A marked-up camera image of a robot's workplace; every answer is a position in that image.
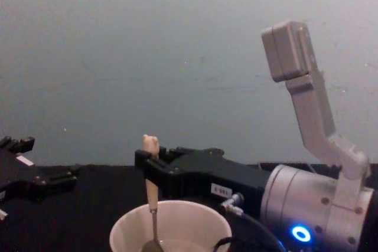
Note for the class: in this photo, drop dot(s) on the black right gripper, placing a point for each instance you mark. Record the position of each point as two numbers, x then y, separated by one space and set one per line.
224 172

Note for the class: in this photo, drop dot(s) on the white paper cup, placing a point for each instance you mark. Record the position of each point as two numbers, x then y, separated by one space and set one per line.
183 219

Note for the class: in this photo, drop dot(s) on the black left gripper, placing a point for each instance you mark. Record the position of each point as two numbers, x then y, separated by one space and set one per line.
14 172

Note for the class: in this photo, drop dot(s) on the black table cloth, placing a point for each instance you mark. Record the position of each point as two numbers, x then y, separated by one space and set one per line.
88 210

